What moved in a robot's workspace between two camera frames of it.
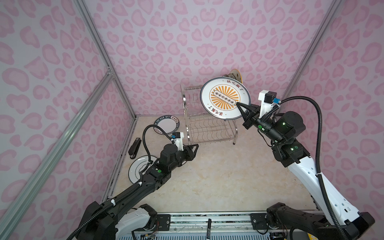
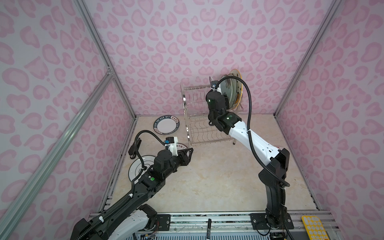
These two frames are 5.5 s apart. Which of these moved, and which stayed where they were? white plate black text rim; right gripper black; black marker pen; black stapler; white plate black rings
Moved: right gripper black
Stayed: white plate black text rim; black marker pen; white plate black rings; black stapler
